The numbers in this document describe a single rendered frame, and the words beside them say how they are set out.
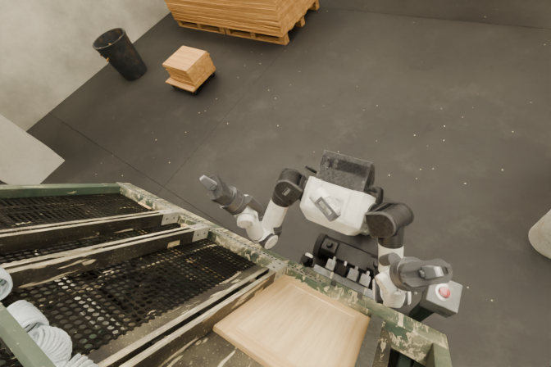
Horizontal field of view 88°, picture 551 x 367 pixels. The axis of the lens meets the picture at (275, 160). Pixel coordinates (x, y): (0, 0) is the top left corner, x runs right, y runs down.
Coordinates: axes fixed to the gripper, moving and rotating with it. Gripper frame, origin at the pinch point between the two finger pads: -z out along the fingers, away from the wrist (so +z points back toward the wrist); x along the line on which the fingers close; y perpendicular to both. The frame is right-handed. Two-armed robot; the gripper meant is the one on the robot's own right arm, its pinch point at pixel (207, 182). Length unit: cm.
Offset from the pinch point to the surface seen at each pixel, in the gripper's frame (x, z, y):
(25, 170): -301, 33, 242
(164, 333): 33.3, 5.9, 30.9
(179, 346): 36.4, 10.9, 30.8
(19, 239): -24, -18, 72
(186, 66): -309, 68, 5
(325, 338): 44, 56, 5
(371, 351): 55, 61, -6
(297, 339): 42, 46, 11
